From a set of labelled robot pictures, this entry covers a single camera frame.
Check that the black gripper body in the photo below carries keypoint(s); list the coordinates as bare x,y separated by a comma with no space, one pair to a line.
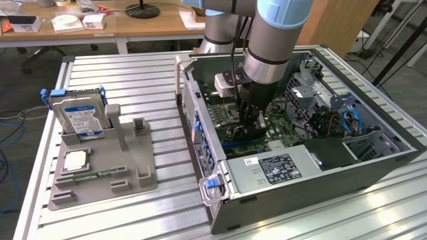
258,96

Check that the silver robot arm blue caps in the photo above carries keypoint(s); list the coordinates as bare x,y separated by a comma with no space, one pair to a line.
274,37

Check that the CPU socket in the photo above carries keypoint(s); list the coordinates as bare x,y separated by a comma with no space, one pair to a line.
231,112

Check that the green motherboard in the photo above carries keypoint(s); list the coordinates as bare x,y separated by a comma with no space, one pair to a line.
280,130

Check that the blue expansion slot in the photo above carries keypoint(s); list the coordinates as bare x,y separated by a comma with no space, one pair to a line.
234,144

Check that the silver perforated disk cage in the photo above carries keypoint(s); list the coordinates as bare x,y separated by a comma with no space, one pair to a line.
302,92

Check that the grey power supply unit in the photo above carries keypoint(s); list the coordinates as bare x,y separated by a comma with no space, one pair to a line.
247,175

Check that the open dark grey PC case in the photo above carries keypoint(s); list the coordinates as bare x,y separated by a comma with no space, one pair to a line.
300,200

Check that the white paper stack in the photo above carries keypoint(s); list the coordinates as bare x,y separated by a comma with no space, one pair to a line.
191,21

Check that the wooden cabinet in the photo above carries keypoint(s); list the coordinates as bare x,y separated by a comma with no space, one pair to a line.
334,22

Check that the grey disk bay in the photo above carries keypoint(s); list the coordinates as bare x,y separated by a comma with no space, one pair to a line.
380,142

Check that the wooden desk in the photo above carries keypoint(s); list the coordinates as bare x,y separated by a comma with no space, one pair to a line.
150,27

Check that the black slanted pole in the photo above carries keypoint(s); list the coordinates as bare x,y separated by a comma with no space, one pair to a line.
400,50

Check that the black lamp base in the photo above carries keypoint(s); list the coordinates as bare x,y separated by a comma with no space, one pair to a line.
143,12

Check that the hard disk in blue carrier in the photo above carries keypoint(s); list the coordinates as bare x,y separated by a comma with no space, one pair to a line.
80,117

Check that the green RAM stick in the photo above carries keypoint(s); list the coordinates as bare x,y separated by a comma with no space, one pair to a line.
93,175

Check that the grey parts rack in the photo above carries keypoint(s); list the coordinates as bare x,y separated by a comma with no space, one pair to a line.
100,195

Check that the silver CPU chip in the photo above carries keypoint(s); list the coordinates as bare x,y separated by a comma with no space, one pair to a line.
76,162

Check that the small white labelled box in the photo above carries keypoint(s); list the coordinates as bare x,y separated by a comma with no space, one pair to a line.
93,23

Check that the white square box round insert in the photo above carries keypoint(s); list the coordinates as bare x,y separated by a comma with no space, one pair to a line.
67,23

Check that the black chair base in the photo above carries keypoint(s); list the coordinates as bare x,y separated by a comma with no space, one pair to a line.
40,53

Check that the white box with black lid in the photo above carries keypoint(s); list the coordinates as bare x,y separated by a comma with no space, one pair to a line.
27,28

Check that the orange box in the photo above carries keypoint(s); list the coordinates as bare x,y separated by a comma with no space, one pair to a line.
4,27

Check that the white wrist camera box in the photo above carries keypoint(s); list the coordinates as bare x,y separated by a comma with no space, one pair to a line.
223,86

